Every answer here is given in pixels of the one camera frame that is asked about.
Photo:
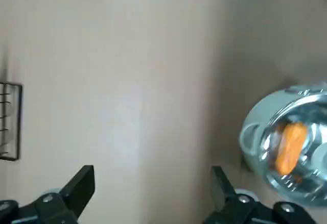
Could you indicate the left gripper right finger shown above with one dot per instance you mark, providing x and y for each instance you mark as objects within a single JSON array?
[{"x": 237, "y": 211}]

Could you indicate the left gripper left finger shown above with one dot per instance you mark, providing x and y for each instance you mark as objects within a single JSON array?
[{"x": 64, "y": 203}]

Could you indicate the orange corn cob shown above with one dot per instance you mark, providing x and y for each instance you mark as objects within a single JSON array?
[{"x": 291, "y": 145}]

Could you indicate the glass pot lid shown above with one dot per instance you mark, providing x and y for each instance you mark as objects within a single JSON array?
[{"x": 319, "y": 132}]

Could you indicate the stainless steel pot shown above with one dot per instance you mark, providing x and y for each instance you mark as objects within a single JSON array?
[{"x": 253, "y": 111}]

